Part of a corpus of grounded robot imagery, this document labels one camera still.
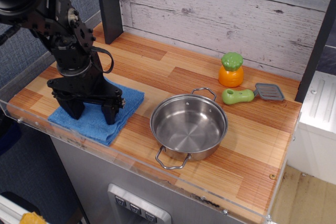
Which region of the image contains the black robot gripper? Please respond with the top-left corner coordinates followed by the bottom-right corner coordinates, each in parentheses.
top-left (47, 63), bottom-right (125, 125)

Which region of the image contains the blue cloth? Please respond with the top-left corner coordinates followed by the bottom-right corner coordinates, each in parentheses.
top-left (48, 81), bottom-right (144, 146)

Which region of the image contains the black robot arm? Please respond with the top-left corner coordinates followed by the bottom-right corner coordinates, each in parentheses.
top-left (1, 0), bottom-right (125, 125)

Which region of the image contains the silver dispenser panel with buttons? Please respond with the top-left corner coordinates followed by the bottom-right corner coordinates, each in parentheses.
top-left (107, 184), bottom-right (172, 223)

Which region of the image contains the yellow object bottom left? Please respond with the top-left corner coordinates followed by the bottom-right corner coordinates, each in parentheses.
top-left (19, 212), bottom-right (47, 224)

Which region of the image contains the orange toy carrot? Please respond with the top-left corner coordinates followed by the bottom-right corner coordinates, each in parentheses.
top-left (218, 52), bottom-right (244, 88)

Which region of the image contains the white aluminium ledge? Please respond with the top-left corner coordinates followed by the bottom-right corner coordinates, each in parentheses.
top-left (299, 71), bottom-right (335, 133)

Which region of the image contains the clear acrylic guard rail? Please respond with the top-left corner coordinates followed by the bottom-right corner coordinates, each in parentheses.
top-left (0, 11), bottom-right (302, 224)

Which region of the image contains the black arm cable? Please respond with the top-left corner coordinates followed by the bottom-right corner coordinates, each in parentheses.
top-left (89, 46), bottom-right (115, 74)

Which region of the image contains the metal pot with handles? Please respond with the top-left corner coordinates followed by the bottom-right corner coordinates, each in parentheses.
top-left (150, 88), bottom-right (228, 170)

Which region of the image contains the dark grey left post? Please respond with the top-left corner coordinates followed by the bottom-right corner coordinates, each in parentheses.
top-left (99, 0), bottom-right (123, 44)

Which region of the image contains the dark grey post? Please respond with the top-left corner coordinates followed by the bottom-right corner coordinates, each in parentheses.
top-left (99, 0), bottom-right (123, 44)
top-left (295, 0), bottom-right (335, 103)

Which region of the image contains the green-handled grey toy spatula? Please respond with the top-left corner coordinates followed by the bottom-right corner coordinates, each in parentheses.
top-left (222, 83), bottom-right (285, 105)

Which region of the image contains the dark grey right post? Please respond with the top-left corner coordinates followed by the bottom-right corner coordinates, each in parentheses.
top-left (295, 0), bottom-right (335, 103)

